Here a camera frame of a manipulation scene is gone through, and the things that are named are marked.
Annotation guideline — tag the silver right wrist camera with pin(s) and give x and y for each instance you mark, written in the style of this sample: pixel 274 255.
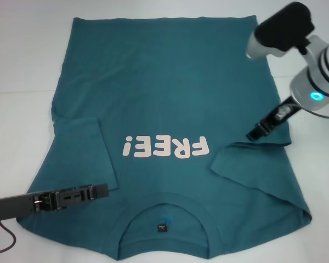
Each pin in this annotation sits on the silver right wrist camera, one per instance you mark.
pixel 279 27

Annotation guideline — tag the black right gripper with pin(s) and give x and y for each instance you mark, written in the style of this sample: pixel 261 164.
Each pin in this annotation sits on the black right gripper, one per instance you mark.
pixel 279 115

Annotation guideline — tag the teal t-shirt with FREE print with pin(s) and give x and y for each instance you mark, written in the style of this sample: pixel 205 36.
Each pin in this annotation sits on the teal t-shirt with FREE print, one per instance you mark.
pixel 164 90

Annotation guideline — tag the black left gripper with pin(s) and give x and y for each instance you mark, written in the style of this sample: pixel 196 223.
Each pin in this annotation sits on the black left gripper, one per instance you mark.
pixel 19 205

